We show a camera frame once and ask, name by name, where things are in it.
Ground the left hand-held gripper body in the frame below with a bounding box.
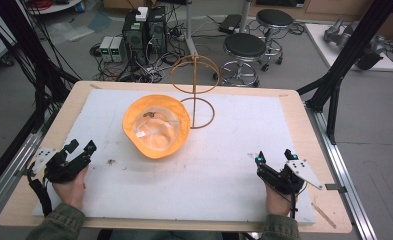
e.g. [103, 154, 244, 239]
[32, 146, 92, 184]

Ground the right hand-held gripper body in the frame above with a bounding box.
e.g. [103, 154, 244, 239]
[255, 158, 325, 196]

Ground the orange bucket hat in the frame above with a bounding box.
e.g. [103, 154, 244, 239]
[122, 94, 192, 160]

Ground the brown wire hat stand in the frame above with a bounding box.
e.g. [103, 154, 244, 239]
[169, 53, 221, 130]

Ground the person's left hand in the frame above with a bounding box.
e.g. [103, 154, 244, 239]
[51, 164, 89, 211]

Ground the person's right hand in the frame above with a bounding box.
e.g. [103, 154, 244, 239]
[265, 182, 297, 217]

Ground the wooden stick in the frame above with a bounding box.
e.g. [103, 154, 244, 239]
[311, 202, 338, 230]

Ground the white foam mat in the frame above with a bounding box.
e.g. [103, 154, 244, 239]
[32, 87, 317, 225]

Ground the grey power supply unit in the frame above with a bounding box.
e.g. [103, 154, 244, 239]
[98, 35, 114, 63]
[109, 36, 128, 64]

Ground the white board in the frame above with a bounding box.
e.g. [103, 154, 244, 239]
[304, 22, 393, 73]

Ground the black round stool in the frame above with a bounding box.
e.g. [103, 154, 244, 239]
[255, 8, 295, 73]
[213, 32, 268, 89]

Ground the black computer tower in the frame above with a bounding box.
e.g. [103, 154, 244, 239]
[121, 11, 149, 66]
[146, 6, 168, 56]

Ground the black flat case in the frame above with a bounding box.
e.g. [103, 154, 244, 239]
[218, 13, 244, 35]

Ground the white round table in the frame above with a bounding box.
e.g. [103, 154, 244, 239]
[26, 0, 86, 16]

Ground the white box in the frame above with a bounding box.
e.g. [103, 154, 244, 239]
[135, 6, 150, 23]

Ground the right hand-held gripper cable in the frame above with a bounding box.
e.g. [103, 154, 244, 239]
[285, 181, 309, 221]

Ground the hand-held gripper cable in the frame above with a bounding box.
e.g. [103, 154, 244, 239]
[26, 168, 54, 218]
[285, 181, 309, 221]

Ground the left hand-held gripper cable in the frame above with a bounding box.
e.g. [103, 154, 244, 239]
[26, 168, 54, 218]

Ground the small metal bracket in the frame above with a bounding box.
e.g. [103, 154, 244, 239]
[324, 183, 348, 195]

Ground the aluminium rail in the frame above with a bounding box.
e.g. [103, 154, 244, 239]
[0, 111, 57, 221]
[304, 103, 380, 240]

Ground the bundle of floor cables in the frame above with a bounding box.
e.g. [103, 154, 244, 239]
[89, 39, 185, 84]

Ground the black frame strut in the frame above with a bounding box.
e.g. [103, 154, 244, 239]
[296, 0, 393, 146]
[0, 0, 82, 201]

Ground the grey metal post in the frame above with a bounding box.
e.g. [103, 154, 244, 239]
[183, 0, 199, 56]

